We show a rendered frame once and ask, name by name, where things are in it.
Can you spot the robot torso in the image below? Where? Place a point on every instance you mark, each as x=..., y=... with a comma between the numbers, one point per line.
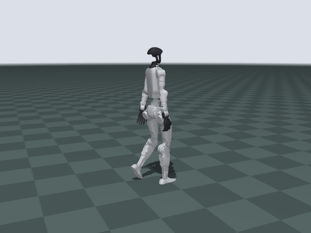
x=153, y=92

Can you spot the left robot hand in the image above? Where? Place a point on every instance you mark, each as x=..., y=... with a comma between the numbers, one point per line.
x=141, y=117

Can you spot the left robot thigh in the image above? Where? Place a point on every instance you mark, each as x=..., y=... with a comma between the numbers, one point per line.
x=153, y=128

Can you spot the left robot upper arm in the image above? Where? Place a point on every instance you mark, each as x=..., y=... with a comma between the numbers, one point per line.
x=145, y=85

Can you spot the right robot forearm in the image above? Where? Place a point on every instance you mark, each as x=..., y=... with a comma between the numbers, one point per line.
x=163, y=100

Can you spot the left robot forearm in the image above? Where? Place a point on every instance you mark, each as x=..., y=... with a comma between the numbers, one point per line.
x=144, y=99

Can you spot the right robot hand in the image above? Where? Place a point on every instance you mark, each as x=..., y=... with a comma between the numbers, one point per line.
x=167, y=122

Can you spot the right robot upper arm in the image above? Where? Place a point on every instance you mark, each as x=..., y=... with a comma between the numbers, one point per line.
x=160, y=74

